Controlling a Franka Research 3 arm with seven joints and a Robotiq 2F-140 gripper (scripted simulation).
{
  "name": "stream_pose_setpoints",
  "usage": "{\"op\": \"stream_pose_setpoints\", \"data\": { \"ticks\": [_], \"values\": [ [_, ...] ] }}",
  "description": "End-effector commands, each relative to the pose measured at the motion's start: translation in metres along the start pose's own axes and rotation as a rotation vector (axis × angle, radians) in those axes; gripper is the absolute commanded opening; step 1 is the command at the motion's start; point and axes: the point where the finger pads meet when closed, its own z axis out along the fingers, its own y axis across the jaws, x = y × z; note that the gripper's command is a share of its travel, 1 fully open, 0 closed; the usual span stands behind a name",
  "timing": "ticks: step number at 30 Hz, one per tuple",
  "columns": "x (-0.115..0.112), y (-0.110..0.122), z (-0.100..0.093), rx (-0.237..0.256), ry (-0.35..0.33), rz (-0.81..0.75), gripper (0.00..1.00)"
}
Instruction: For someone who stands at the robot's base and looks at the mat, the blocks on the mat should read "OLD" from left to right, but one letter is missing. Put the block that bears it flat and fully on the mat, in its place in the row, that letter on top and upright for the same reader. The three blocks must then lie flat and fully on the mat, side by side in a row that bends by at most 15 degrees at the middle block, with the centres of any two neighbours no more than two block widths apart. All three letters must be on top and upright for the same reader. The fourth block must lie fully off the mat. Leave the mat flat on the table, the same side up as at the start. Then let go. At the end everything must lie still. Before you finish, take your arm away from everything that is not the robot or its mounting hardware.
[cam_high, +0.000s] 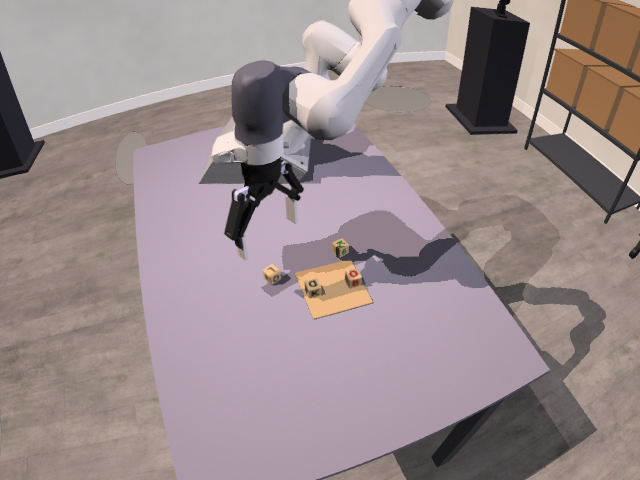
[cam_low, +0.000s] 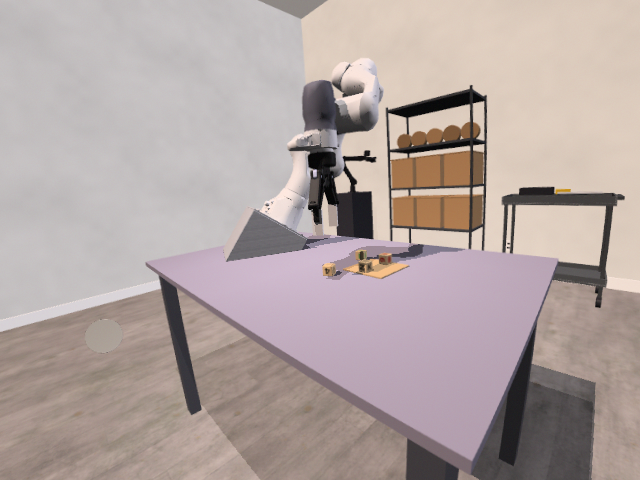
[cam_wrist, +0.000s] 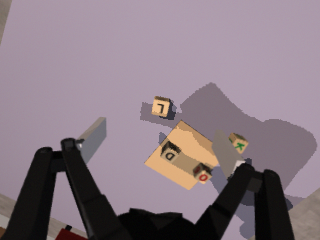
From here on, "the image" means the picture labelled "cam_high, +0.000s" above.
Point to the tan flat mat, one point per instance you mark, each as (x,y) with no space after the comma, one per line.
(335,296)

